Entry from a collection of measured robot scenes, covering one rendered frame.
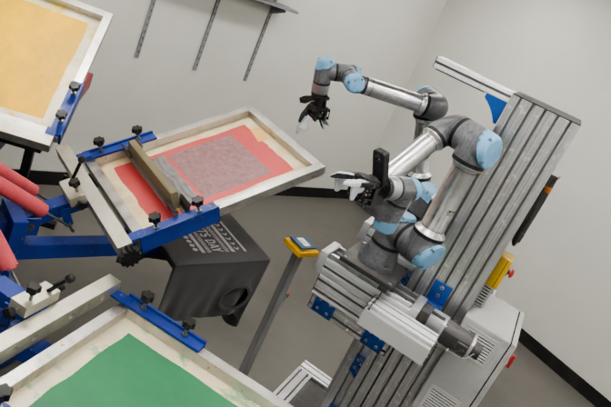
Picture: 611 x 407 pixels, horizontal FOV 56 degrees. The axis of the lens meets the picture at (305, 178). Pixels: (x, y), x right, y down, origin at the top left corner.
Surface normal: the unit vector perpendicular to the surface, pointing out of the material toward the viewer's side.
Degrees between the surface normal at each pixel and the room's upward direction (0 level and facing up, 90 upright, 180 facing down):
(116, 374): 0
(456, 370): 90
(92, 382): 0
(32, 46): 32
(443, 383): 90
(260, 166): 26
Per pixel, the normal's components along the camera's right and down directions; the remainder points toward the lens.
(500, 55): -0.73, -0.06
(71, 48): 0.39, -0.51
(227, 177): 0.02, -0.79
